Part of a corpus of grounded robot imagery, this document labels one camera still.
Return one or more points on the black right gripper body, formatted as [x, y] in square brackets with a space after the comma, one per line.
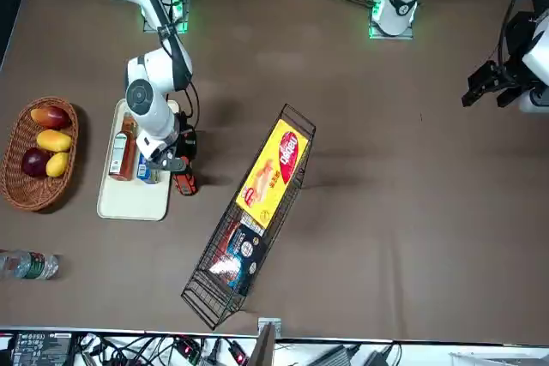
[169, 162]

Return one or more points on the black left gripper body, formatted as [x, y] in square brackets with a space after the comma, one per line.
[517, 40]

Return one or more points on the orange black barcode scanner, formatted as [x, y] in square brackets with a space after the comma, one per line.
[185, 184]

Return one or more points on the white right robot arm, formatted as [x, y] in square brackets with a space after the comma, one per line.
[150, 104]

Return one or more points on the blue Oreo cookie box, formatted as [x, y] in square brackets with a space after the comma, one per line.
[148, 173]

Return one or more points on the amber tea beverage bottle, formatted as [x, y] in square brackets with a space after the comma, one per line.
[124, 156]

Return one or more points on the cream plastic tray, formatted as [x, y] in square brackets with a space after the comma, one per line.
[133, 203]

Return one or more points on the yellow snack box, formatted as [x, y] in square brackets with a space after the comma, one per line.
[274, 169]

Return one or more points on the small yellow mango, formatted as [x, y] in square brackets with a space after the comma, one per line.
[58, 164]

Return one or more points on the large yellow mango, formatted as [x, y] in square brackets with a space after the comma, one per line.
[53, 140]

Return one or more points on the dark blue red cookie box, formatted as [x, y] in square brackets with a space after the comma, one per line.
[240, 259]

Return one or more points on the red orange mango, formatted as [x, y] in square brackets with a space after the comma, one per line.
[50, 116]

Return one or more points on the brown wicker basket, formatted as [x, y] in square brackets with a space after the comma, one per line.
[30, 194]

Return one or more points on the clear water bottle green label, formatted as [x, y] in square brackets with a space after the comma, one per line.
[30, 265]

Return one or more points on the black plug with red light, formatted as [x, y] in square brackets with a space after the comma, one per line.
[240, 353]
[188, 349]

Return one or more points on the brown cardboard board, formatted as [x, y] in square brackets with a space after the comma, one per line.
[262, 349]

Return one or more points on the black electronics box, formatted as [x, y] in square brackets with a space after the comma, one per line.
[40, 349]

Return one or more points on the grey power adapter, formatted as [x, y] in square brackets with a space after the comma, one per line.
[336, 355]

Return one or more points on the black power adapter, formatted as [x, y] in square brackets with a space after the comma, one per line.
[377, 357]

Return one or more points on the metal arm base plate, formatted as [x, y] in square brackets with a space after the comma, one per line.
[407, 34]
[182, 19]

